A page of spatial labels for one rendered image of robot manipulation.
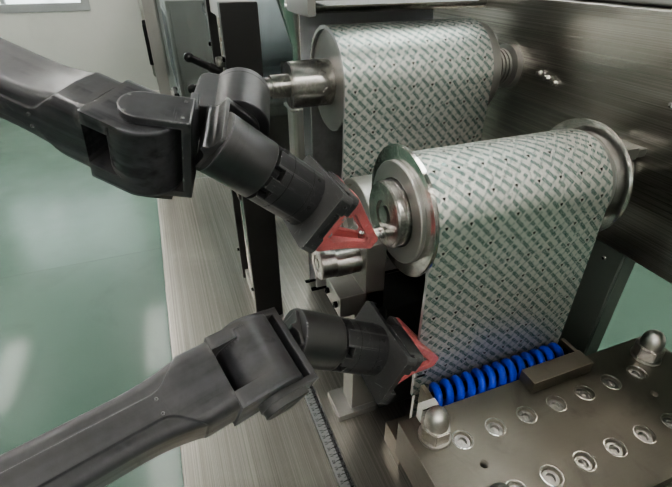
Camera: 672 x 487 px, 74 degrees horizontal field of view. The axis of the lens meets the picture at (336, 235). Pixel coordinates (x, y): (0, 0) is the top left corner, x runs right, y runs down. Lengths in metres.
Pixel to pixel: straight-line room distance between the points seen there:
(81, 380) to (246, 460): 1.58
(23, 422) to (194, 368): 1.81
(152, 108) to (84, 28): 5.57
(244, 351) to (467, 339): 0.30
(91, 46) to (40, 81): 5.53
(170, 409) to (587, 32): 0.67
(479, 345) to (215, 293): 0.56
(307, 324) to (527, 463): 0.28
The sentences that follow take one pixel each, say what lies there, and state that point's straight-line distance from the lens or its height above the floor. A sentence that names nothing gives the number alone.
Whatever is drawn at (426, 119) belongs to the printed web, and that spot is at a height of 1.29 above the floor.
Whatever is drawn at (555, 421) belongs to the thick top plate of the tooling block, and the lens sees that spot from 0.62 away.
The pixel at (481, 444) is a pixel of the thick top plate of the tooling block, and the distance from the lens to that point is 0.57.
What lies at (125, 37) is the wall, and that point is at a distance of 5.93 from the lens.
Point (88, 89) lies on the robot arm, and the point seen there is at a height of 1.40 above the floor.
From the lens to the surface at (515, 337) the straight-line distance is 0.65.
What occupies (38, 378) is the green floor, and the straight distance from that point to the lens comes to 2.31.
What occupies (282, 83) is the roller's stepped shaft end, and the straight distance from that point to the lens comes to 0.65.
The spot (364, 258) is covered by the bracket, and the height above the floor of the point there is 1.19.
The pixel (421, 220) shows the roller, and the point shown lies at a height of 1.27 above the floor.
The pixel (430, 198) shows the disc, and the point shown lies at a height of 1.29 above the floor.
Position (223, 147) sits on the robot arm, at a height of 1.36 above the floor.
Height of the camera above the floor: 1.49
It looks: 32 degrees down
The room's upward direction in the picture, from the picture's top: straight up
